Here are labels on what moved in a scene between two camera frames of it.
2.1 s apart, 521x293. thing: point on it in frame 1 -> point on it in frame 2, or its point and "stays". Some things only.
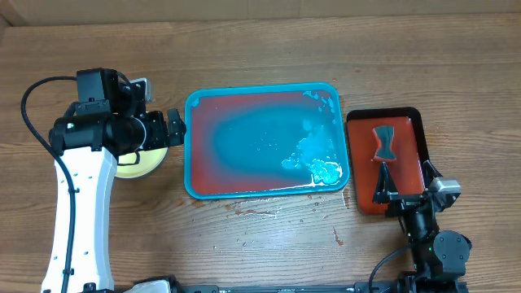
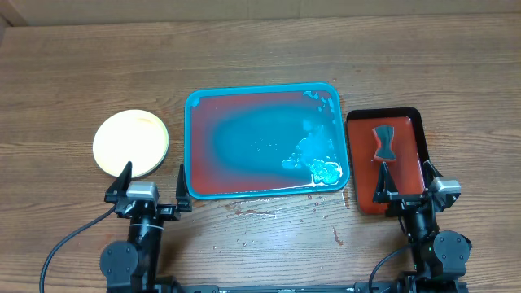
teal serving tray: x=256 y=141 stays
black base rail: x=399 y=286 stays
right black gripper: x=387 y=194 stays
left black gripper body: x=155 y=136 -> x=164 y=213
